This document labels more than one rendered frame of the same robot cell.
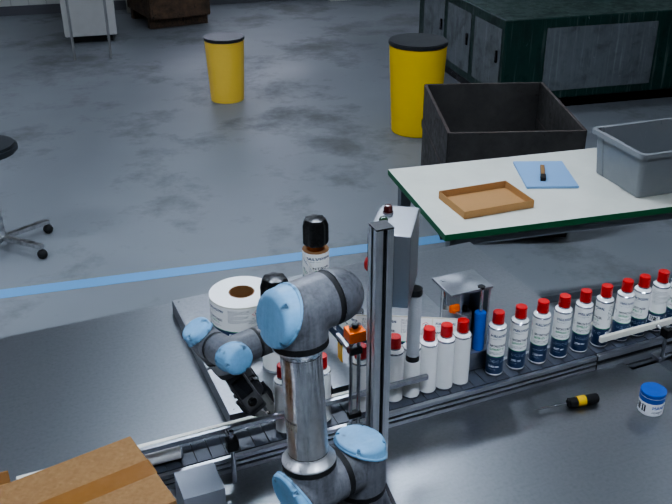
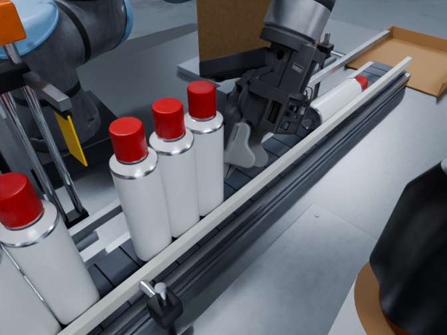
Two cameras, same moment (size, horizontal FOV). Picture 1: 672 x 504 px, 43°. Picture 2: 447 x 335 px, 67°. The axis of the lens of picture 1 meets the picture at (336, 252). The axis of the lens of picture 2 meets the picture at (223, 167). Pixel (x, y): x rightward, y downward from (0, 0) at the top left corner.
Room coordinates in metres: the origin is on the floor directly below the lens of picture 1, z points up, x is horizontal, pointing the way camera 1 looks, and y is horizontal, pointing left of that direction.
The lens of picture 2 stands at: (2.13, 0.02, 1.28)
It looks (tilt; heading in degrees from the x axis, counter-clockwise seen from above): 42 degrees down; 156
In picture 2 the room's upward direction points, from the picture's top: straight up
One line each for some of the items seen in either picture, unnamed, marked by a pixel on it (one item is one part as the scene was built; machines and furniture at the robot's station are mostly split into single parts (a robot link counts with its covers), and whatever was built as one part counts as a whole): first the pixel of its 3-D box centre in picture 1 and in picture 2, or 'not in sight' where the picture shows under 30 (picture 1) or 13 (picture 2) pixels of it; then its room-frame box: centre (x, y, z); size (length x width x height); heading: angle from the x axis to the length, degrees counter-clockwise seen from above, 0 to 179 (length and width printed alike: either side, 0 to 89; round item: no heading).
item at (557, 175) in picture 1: (544, 174); not in sight; (3.77, -0.99, 0.81); 0.32 x 0.24 x 0.01; 1
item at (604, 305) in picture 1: (602, 315); not in sight; (2.20, -0.80, 0.98); 0.05 x 0.05 x 0.20
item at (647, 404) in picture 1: (651, 399); not in sight; (1.94, -0.88, 0.86); 0.07 x 0.07 x 0.07
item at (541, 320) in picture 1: (540, 330); not in sight; (2.11, -0.59, 0.98); 0.05 x 0.05 x 0.20
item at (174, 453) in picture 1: (140, 458); (337, 99); (1.66, 0.49, 0.91); 0.20 x 0.05 x 0.05; 111
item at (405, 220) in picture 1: (393, 255); not in sight; (1.83, -0.14, 1.38); 0.17 x 0.10 x 0.19; 168
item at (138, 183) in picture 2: (321, 387); (142, 197); (1.84, 0.04, 0.98); 0.05 x 0.05 x 0.20
